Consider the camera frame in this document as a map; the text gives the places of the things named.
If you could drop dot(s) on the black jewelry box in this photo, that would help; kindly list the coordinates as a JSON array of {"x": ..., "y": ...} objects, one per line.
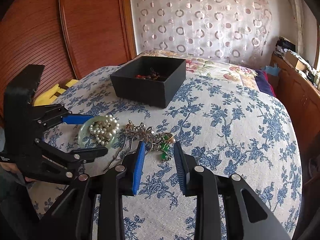
[{"x": 150, "y": 80}]

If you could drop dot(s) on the green stone earrings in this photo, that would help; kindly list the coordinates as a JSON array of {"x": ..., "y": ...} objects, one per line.
[{"x": 166, "y": 141}]

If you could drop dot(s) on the navy blue blanket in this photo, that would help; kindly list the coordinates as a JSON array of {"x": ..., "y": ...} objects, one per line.
[{"x": 263, "y": 84}]

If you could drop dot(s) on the wooden headboard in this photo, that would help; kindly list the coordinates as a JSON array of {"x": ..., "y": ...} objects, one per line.
[{"x": 70, "y": 38}]

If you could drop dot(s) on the yellow plush toy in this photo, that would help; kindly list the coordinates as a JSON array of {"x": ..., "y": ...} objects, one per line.
[{"x": 53, "y": 93}]

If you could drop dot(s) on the blue floral bed cover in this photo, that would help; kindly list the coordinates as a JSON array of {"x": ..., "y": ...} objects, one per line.
[{"x": 228, "y": 128}]

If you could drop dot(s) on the green jade bangle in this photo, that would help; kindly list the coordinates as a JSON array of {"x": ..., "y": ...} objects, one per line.
[{"x": 99, "y": 131}]

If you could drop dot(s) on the pink floral quilt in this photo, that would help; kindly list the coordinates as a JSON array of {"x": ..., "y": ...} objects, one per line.
[{"x": 205, "y": 67}]

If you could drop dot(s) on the white circle pattern curtain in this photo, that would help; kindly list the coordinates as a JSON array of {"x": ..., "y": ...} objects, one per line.
[{"x": 234, "y": 31}]

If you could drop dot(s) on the cardboard box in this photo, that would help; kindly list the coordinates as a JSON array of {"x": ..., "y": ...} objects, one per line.
[{"x": 294, "y": 61}]

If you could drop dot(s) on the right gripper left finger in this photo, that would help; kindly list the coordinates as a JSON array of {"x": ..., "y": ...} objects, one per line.
[{"x": 138, "y": 167}]

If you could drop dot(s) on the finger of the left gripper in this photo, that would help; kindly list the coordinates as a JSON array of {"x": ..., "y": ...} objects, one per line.
[
  {"x": 88, "y": 155},
  {"x": 76, "y": 119}
]

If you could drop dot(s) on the wooden cabinet counter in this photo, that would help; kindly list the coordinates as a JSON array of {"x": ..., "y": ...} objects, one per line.
[{"x": 300, "y": 99}]

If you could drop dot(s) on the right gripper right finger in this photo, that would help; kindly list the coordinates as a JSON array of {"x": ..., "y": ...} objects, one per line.
[{"x": 184, "y": 166}]

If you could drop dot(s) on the silver hair fork pin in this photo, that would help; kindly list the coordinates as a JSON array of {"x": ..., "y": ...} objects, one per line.
[{"x": 133, "y": 132}]

